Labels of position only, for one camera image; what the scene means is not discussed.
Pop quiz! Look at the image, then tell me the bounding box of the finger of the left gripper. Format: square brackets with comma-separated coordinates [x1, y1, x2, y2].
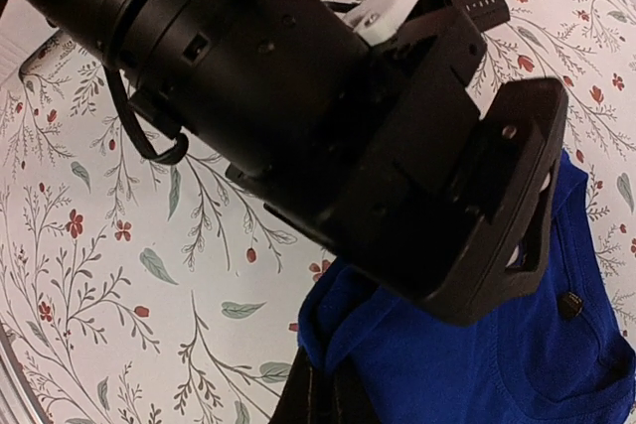
[413, 77, 567, 327]

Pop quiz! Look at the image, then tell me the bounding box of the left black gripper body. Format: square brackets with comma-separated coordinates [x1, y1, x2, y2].
[227, 0, 510, 303]

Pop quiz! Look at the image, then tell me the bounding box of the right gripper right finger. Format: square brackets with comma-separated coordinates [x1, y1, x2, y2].
[330, 368, 381, 424]

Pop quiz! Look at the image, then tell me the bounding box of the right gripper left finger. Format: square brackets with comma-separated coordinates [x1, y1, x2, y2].
[269, 348, 332, 424]

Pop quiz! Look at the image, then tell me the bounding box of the blue t-shirt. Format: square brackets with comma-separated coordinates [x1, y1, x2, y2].
[298, 158, 635, 423]

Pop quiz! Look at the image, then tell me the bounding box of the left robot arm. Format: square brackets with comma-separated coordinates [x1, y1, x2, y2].
[27, 0, 567, 326]

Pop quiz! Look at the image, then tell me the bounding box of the floral table cloth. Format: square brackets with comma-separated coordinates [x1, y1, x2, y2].
[1, 0, 635, 423]

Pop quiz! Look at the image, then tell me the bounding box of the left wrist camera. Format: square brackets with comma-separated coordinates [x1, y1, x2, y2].
[345, 0, 481, 46]

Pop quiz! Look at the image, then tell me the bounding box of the aluminium front rail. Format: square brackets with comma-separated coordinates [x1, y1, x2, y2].
[1, 329, 50, 424]

